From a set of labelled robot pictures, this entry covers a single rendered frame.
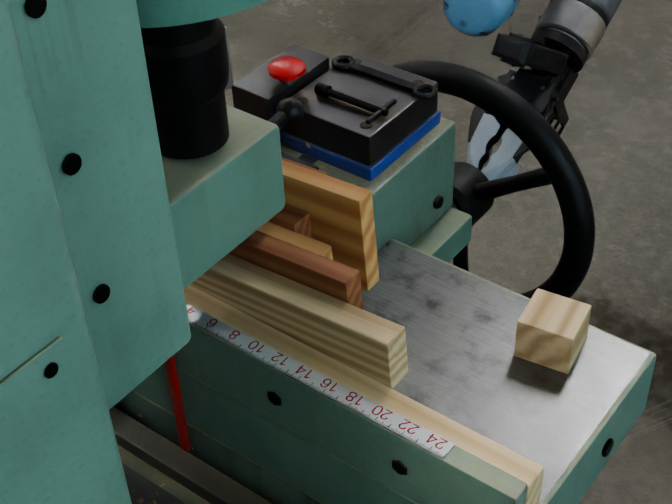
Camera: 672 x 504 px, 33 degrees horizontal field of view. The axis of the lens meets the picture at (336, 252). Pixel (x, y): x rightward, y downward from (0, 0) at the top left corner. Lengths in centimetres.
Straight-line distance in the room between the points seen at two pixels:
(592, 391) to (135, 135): 38
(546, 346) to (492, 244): 153
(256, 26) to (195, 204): 241
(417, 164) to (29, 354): 46
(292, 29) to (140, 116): 250
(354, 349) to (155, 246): 16
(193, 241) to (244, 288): 7
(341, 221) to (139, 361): 19
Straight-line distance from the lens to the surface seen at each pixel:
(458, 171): 108
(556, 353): 80
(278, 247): 76
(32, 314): 51
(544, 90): 132
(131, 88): 57
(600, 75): 289
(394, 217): 90
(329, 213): 78
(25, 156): 48
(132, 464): 89
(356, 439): 72
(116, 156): 57
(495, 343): 82
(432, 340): 82
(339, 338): 72
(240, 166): 72
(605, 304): 221
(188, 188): 69
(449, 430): 70
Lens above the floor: 148
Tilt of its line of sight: 40 degrees down
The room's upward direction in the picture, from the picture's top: 3 degrees counter-clockwise
